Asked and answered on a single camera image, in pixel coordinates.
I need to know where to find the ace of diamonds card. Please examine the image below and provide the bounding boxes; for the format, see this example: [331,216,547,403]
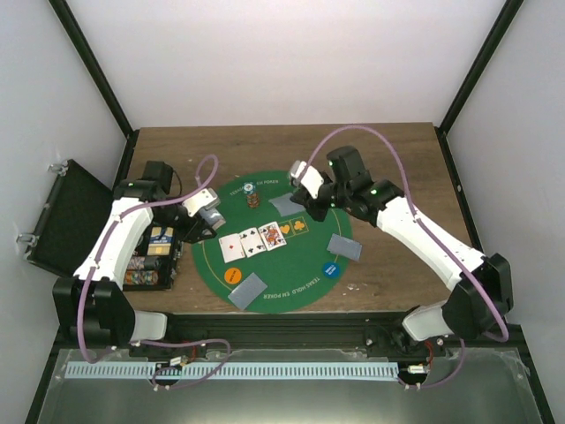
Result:
[218,233,246,263]

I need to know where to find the face-down burn card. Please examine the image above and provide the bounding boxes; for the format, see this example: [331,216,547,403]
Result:
[269,193,305,217]

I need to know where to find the dealt cards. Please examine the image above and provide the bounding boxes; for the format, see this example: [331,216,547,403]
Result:
[228,273,267,310]
[327,234,362,261]

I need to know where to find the orange big blind button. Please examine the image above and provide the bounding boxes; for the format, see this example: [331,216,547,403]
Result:
[223,267,243,285]

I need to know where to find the three of clubs card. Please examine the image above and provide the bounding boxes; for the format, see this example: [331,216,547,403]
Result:
[238,227,266,258]

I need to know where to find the queen face card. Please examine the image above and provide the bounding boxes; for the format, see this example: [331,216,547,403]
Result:
[259,222,286,251]

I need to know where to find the blue small blind button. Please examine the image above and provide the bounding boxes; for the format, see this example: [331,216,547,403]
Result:
[322,261,342,279]

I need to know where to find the blue patterned card deck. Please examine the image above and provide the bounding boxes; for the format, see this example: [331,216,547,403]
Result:
[199,208,226,231]

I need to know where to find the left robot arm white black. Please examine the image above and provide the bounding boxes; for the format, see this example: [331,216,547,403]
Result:
[53,163,219,363]

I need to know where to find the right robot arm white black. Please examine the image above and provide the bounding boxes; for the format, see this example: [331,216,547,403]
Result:
[289,146,513,356]

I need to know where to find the black poker chip case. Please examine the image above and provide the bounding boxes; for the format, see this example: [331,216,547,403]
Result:
[123,225,183,292]

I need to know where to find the stacked poker chips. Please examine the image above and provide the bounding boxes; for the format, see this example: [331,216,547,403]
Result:
[242,182,260,208]

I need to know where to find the round green poker mat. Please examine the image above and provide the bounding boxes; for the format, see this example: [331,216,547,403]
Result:
[192,170,352,314]

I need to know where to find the light blue slotted strip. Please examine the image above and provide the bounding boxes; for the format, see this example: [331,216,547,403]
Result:
[64,361,399,382]

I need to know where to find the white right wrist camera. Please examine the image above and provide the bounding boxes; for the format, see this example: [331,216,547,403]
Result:
[289,161,325,200]

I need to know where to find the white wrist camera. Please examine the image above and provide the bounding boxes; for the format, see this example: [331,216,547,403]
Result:
[182,188,220,217]
[289,161,325,200]

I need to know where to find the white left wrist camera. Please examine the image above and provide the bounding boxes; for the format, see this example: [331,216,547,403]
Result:
[182,188,220,217]

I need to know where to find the black mounting rail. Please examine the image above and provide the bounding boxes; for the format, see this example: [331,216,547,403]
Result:
[56,308,522,359]

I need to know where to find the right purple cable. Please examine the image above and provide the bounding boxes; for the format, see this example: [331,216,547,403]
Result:
[299,125,509,391]

